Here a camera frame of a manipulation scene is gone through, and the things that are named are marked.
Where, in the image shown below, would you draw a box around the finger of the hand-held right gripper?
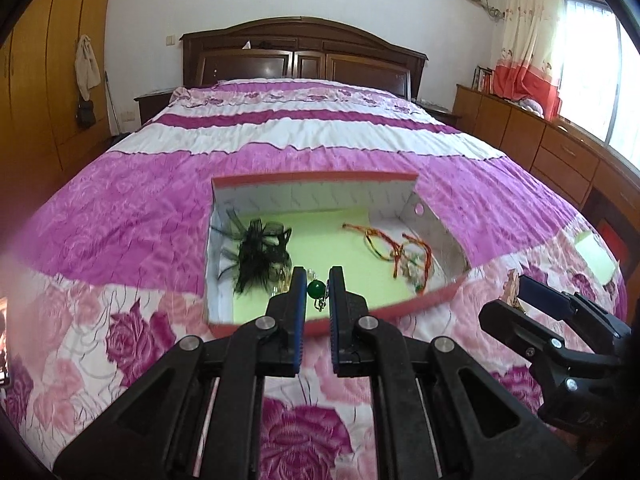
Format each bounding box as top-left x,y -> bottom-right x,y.
478,300 -> 626,433
517,275 -> 633,346

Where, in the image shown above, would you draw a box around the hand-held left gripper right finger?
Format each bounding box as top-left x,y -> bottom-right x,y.
327,266 -> 583,480

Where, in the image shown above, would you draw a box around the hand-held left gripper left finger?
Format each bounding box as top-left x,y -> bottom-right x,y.
52,266 -> 307,480

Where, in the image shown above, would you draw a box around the green bead pendant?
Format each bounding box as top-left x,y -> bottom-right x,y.
306,280 -> 328,313

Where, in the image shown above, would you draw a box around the pink gold hair clip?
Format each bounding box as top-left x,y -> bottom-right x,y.
505,270 -> 523,307

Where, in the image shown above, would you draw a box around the pale bead necklace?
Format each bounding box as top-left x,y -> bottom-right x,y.
397,247 -> 433,295

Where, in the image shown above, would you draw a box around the red cardboard box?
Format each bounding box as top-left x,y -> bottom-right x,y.
204,171 -> 471,338

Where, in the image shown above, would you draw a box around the green paper sheet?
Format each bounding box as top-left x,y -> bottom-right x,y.
572,230 -> 617,285

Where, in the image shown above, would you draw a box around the black feather hair accessory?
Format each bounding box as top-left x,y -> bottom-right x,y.
212,210 -> 293,295

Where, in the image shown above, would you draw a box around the green paper liner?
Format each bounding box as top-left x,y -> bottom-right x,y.
232,205 -> 426,321

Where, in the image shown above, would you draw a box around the long wooden cabinet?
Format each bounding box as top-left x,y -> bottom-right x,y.
454,84 -> 640,261

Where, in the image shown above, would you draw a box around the pink floral bedspread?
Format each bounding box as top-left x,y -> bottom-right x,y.
0,77 -> 628,480

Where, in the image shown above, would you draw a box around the dark wooden nightstand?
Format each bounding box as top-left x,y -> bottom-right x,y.
134,89 -> 176,126
417,100 -> 463,128

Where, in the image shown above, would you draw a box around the books on cabinet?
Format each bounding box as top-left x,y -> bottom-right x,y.
472,65 -> 495,93

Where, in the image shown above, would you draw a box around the window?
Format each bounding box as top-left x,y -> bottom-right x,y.
557,0 -> 640,171

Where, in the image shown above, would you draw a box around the cream and red curtain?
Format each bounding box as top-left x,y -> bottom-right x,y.
492,0 -> 566,121

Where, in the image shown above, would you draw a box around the dark wooden headboard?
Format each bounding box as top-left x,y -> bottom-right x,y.
180,16 -> 429,101

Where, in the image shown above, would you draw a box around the thin metal rod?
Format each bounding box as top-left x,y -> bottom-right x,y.
105,71 -> 118,136

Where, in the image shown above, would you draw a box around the hanging beige cloth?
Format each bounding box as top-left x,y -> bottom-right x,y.
75,35 -> 102,102

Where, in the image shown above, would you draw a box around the wooden wardrobe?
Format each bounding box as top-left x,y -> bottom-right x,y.
0,0 -> 117,196

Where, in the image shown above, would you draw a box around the red yellow string bracelet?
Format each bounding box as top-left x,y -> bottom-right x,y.
342,221 -> 436,281

